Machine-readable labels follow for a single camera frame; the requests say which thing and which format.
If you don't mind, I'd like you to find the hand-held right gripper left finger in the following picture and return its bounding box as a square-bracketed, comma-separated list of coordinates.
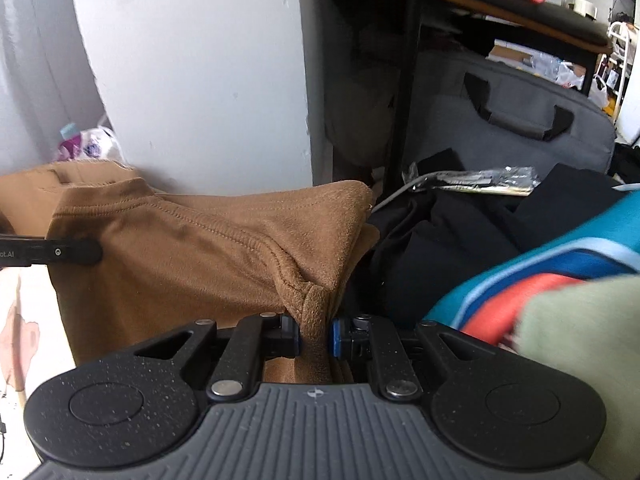
[134, 311, 303, 402]

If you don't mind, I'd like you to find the cream bear print bed sheet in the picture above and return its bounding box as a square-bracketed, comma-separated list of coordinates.
[0, 265, 76, 461]

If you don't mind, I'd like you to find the brown t-shirt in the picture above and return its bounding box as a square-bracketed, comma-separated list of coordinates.
[0, 160, 382, 386]

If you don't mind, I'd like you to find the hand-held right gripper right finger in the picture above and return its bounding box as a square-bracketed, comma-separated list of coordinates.
[329, 314, 493, 402]

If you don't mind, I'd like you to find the dark wooden desk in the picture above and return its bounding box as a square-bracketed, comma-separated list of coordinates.
[330, 0, 613, 181]

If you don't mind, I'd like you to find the black crumpled cloth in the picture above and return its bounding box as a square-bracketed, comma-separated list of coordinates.
[345, 147, 631, 333]

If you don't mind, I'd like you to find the light green cloth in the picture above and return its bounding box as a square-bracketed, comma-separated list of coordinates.
[512, 275, 640, 480]

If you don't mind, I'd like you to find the white metal rack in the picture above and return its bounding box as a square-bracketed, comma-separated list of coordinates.
[592, 21, 640, 121]

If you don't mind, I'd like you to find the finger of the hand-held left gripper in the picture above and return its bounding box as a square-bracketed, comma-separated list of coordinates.
[30, 237, 104, 267]

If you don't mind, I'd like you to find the blue cartoon print cloth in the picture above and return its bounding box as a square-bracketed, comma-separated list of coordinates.
[422, 195, 640, 348]

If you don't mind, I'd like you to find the silver foil packet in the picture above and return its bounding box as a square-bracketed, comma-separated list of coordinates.
[401, 162, 541, 197]

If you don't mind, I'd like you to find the black bag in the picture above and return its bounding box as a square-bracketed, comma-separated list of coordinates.
[400, 47, 617, 183]

